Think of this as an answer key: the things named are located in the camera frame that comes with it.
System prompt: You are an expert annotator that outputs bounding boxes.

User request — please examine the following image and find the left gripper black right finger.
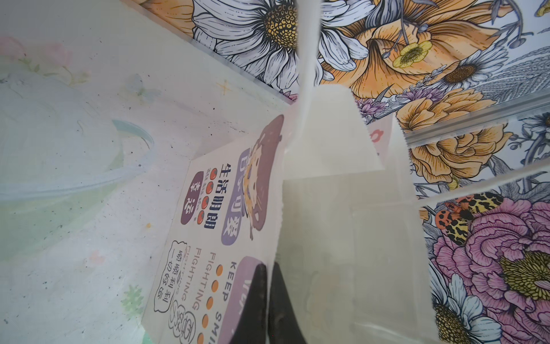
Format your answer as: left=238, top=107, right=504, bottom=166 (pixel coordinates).
left=268, top=262, right=307, bottom=344

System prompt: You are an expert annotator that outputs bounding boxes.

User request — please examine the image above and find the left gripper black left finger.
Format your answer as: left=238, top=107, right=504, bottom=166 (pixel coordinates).
left=229, top=264, right=268, bottom=344

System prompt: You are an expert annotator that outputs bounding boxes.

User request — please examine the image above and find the white printed paper bag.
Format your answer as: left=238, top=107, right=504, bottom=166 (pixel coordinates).
left=141, top=0, right=550, bottom=344

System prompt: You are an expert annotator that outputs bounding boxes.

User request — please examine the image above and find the right aluminium corner post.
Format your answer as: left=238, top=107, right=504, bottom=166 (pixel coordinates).
left=405, top=93, right=549, bottom=148

